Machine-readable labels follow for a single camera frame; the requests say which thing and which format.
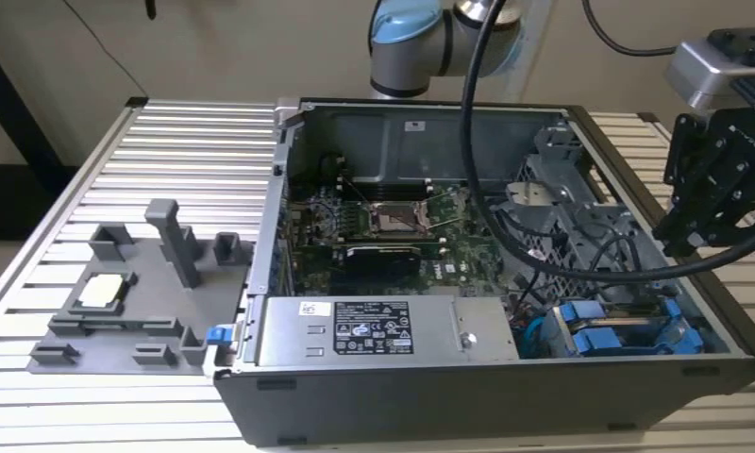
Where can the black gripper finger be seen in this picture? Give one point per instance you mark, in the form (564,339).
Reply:
(724,222)
(680,226)

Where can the hard disk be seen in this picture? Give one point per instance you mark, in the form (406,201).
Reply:
(595,340)
(582,311)

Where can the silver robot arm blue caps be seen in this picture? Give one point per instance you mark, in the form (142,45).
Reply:
(409,56)

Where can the grey metal disk bay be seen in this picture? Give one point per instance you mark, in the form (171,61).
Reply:
(599,222)

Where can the green motherboard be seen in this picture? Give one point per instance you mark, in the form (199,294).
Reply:
(473,264)

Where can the CPU socket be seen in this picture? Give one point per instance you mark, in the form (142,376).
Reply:
(393,219)

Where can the black RAM sticks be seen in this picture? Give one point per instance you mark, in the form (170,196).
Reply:
(384,189)

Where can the black graphics card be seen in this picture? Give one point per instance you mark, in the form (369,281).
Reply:
(378,259)

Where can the black open PC case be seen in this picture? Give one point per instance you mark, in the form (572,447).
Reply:
(478,401)

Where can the locking lever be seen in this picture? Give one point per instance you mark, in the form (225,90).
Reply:
(357,191)

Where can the black label on supply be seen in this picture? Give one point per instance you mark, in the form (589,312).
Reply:
(373,328)

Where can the silver power supply unit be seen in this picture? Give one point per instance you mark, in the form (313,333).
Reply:
(290,340)

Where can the blue case latch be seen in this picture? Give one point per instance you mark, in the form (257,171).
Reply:
(217,334)

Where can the grey parts rack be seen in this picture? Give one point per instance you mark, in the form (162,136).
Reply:
(158,325)

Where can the silver CPU chip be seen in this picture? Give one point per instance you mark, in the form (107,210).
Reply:
(105,290)

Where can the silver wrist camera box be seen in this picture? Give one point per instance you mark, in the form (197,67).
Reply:
(699,71)

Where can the silver metal bracket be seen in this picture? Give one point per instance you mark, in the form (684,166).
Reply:
(529,193)

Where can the black desk frame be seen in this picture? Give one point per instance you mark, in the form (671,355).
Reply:
(12,122)

